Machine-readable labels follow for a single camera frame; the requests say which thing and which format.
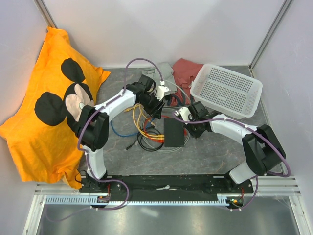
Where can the grey slotted cable duct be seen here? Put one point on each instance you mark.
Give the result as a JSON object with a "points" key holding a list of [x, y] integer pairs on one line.
{"points": [[94, 200]]}

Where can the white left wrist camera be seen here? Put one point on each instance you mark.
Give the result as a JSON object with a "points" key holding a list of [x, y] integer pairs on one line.
{"points": [[161, 91]]}

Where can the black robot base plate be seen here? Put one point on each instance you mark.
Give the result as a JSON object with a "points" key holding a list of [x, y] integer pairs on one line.
{"points": [[190, 186]]}

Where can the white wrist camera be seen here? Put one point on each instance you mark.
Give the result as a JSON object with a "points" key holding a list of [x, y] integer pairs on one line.
{"points": [[184, 114], [161, 91]]}

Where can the orange Mickey Mouse pillow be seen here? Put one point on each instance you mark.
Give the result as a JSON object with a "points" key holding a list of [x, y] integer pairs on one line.
{"points": [[41, 134]]}

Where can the red cloth with navy trim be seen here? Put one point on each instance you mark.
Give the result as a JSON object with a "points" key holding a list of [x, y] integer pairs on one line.
{"points": [[185, 72]]}

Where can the black network switch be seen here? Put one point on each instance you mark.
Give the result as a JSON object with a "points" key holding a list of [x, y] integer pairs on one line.
{"points": [[173, 133]]}

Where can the white perforated plastic basket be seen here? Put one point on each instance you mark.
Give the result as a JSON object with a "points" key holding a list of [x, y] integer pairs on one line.
{"points": [[226, 91]]}

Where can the grey cloth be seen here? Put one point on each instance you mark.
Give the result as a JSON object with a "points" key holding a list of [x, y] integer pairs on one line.
{"points": [[167, 74]]}

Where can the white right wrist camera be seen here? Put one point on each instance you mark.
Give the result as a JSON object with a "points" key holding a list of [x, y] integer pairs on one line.
{"points": [[184, 114]]}

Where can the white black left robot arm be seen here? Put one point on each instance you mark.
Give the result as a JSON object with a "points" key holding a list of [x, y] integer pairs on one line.
{"points": [[94, 121]]}

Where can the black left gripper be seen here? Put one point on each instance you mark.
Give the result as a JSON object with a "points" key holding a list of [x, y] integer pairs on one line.
{"points": [[156, 112]]}

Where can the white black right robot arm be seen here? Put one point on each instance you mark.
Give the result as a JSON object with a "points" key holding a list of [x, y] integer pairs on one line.
{"points": [[262, 149]]}

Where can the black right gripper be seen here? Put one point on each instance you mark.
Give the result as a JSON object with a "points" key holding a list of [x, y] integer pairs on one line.
{"points": [[193, 133]]}

